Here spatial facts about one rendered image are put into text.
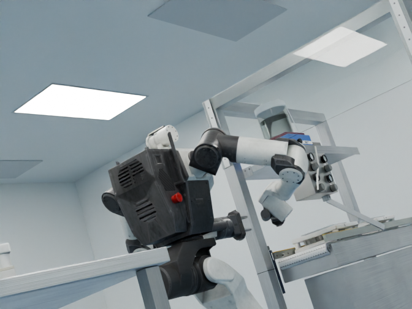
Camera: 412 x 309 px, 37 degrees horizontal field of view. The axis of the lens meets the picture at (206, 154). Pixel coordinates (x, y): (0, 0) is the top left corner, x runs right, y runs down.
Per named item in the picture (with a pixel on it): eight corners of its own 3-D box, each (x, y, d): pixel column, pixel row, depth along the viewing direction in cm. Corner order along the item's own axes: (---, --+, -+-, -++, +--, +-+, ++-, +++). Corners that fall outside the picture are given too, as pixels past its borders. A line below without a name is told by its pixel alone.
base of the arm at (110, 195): (133, 219, 225) (121, 193, 220) (108, 218, 233) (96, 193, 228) (156, 196, 235) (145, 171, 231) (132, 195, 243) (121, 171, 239)
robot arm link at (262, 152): (307, 133, 204) (241, 126, 208) (303, 163, 196) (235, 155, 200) (305, 156, 213) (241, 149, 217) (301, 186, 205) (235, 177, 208)
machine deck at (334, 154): (301, 152, 269) (298, 144, 270) (235, 183, 290) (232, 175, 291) (360, 154, 318) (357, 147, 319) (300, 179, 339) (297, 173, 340)
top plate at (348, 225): (316, 240, 311) (314, 235, 312) (358, 224, 297) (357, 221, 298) (292, 244, 292) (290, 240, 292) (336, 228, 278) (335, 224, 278)
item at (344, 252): (338, 266, 262) (330, 243, 264) (284, 283, 278) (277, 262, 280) (435, 237, 365) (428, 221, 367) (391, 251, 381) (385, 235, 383)
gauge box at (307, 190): (316, 193, 264) (301, 150, 269) (295, 201, 270) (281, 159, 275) (338, 191, 282) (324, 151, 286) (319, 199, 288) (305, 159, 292)
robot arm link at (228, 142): (235, 146, 199) (194, 141, 201) (234, 170, 203) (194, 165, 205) (241, 132, 209) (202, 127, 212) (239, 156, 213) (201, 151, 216)
